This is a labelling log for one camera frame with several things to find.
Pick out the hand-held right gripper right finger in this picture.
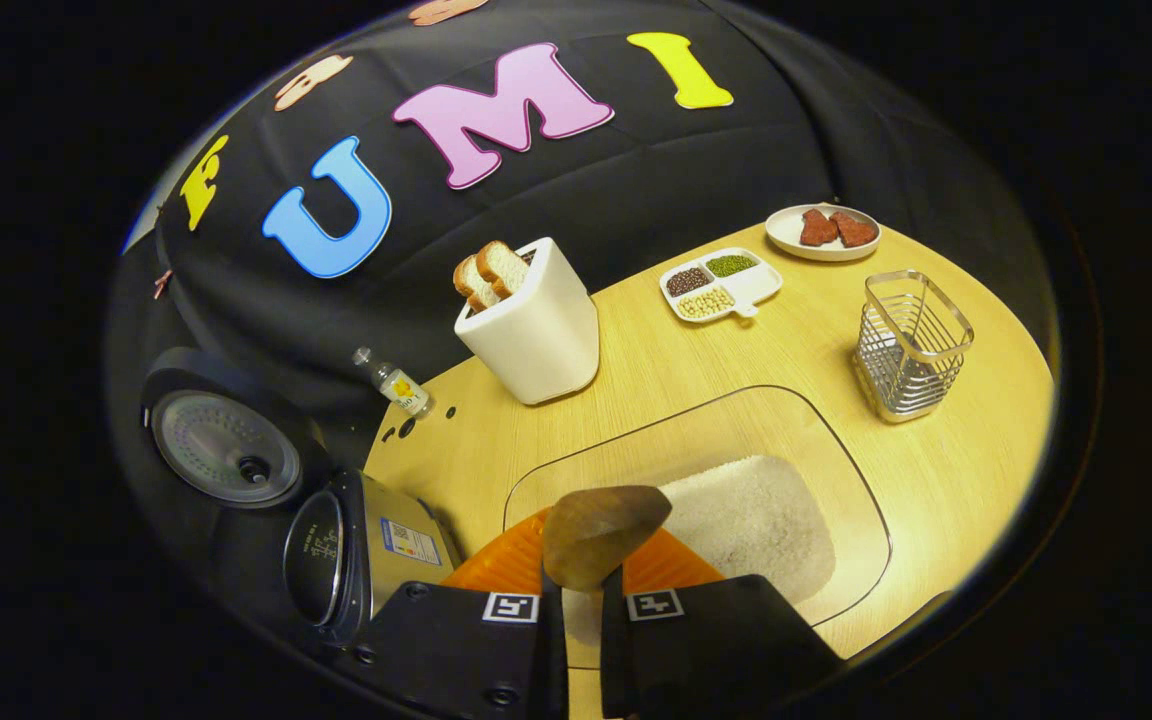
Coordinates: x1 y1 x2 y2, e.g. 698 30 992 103
601 525 847 720

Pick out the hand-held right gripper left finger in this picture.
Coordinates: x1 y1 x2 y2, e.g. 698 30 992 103
351 505 569 720

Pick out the wooden spoon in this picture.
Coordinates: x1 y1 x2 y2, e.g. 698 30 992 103
542 485 674 593

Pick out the dark grey rice cooker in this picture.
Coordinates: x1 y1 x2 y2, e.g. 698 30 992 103
141 347 462 651

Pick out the metal wire chopstick holder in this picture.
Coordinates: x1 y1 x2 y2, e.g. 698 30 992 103
853 269 975 425

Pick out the clear plastic container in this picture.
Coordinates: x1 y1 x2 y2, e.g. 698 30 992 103
503 385 892 671

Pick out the small glass bottle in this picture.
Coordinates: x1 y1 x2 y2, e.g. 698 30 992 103
353 347 434 419

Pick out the white toaster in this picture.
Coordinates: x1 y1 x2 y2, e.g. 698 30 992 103
454 237 601 406

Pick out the bread slice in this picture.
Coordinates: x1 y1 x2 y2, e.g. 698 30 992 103
476 240 531 301
453 255 502 313

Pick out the white divided bean dish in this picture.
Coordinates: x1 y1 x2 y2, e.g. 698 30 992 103
659 247 784 324

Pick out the white round plate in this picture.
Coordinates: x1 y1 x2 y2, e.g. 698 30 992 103
765 203 882 263

